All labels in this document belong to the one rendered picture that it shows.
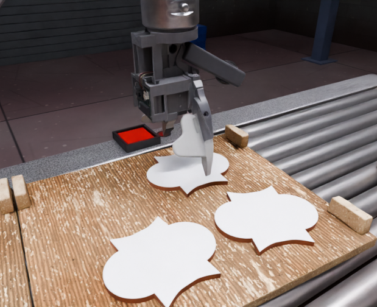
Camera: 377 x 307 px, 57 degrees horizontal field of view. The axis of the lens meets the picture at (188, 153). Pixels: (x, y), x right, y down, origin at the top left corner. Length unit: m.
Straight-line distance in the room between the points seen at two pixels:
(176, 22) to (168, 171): 0.24
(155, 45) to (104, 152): 0.31
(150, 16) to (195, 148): 0.18
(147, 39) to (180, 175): 0.22
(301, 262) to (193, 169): 0.23
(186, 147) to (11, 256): 0.26
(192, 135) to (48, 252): 0.24
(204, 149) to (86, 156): 0.29
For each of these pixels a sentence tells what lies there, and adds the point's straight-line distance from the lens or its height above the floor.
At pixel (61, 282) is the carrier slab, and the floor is 0.94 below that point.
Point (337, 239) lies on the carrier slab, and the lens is 0.50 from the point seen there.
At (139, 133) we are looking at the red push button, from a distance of 0.74.
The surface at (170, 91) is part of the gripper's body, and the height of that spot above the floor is 1.10.
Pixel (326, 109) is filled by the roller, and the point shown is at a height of 0.91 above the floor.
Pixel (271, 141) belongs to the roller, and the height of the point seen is 0.91.
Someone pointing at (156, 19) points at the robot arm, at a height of 1.19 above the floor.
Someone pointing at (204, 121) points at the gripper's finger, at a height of 1.06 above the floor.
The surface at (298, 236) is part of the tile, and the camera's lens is 0.48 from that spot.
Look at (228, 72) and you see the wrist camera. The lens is 0.53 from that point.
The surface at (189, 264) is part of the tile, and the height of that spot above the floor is 0.94.
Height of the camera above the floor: 1.26
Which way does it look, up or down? 30 degrees down
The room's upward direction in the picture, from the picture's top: straight up
